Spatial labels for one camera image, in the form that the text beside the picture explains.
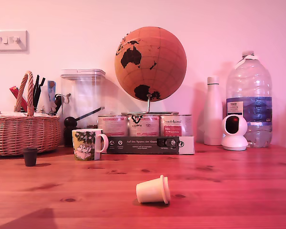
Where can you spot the blue and white card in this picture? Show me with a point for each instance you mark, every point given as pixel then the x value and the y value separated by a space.
pixel 51 89

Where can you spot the black and white cardboard tray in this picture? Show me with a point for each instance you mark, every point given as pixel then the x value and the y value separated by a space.
pixel 138 144

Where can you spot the red packet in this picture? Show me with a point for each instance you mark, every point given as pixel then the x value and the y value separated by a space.
pixel 13 91

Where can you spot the cork globe on metal stand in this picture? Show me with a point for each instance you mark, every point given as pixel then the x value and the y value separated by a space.
pixel 152 64

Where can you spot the cream coffee capsule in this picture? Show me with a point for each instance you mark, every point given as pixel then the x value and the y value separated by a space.
pixel 150 190

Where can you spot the tin can small text label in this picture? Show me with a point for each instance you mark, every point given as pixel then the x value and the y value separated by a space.
pixel 112 126

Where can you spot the cartoon print mug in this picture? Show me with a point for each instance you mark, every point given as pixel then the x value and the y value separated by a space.
pixel 84 145

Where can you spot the wicker basket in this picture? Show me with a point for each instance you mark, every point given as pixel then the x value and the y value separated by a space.
pixel 26 136

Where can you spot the white paper stack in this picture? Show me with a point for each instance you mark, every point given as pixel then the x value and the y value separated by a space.
pixel 14 114

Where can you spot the large clear water bottle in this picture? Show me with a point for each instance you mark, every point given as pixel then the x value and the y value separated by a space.
pixel 250 83

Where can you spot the tin can black logo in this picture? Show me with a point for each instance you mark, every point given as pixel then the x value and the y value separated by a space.
pixel 144 127

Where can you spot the small white round camera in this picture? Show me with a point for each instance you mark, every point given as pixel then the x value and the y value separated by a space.
pixel 233 133

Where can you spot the black pen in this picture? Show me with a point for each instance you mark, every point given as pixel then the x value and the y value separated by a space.
pixel 42 82
pixel 36 90

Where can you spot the dark wooden pepper mill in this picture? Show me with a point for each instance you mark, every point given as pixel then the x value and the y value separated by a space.
pixel 70 133

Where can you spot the dark coffee capsule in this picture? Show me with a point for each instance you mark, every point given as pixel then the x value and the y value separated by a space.
pixel 30 158

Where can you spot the white insulated bottle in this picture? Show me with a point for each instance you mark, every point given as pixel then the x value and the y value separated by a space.
pixel 213 114

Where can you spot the clear lidded storage container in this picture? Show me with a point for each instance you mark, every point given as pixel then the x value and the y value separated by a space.
pixel 85 95

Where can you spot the white wall switch plate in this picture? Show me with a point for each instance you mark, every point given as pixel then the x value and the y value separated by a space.
pixel 9 40

